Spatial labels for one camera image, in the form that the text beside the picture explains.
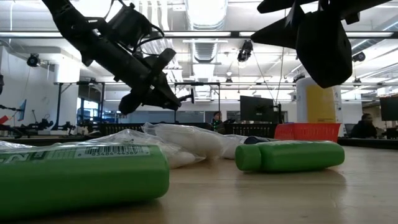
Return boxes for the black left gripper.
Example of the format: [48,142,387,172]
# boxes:
[118,48,183,116]

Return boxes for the white yellow wipes canister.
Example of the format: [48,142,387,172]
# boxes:
[295,77,343,124]

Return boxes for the black computer monitor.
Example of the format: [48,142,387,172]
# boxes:
[379,96,398,122]
[239,95,275,123]

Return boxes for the black ceiling spotlight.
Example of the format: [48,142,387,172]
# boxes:
[26,53,42,68]
[351,51,367,63]

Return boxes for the dark toiletry tube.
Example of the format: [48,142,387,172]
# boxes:
[243,136,279,146]

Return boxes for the red slotted plastic basket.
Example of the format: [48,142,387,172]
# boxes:
[274,123,342,143]

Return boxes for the clear vanity pack bag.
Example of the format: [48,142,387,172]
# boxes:
[0,139,35,151]
[222,134,249,159]
[141,121,246,160]
[51,128,206,170]

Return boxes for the black background rig frame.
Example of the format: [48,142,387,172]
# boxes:
[173,81,222,124]
[53,80,106,131]

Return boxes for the green shampoo bottle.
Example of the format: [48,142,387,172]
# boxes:
[234,140,346,174]
[0,142,170,222]

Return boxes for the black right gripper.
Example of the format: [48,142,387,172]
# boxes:
[249,0,353,90]

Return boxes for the blue background monitor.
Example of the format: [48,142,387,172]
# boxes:
[17,98,28,122]

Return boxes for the black hanging camera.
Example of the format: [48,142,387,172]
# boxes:
[236,39,254,63]

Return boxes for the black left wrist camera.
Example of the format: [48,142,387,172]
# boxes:
[107,2,153,47]

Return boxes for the blue disposable razor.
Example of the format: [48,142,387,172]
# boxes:
[178,88,196,105]

